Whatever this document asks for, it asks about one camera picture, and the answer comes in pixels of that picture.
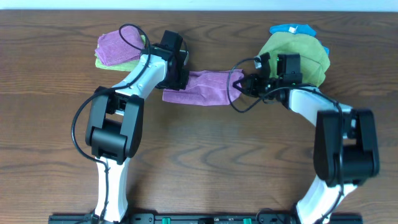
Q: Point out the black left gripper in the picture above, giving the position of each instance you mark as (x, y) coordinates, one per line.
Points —
(183, 84)

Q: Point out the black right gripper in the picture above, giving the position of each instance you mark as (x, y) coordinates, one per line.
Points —
(251, 89)

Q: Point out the purple microfiber cloth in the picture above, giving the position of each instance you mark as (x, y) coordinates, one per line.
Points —
(204, 88)

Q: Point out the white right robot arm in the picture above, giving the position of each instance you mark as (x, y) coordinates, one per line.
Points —
(345, 151)

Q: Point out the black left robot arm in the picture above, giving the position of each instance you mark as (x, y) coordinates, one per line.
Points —
(114, 129)

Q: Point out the folded purple cloth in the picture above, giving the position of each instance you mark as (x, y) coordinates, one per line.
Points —
(132, 35)

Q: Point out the green crumpled microfiber cloth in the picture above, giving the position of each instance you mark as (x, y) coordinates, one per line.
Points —
(314, 61)

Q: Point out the blue microfiber cloth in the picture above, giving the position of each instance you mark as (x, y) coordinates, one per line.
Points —
(295, 29)

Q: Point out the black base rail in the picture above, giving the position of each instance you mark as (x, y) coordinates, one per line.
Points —
(149, 218)

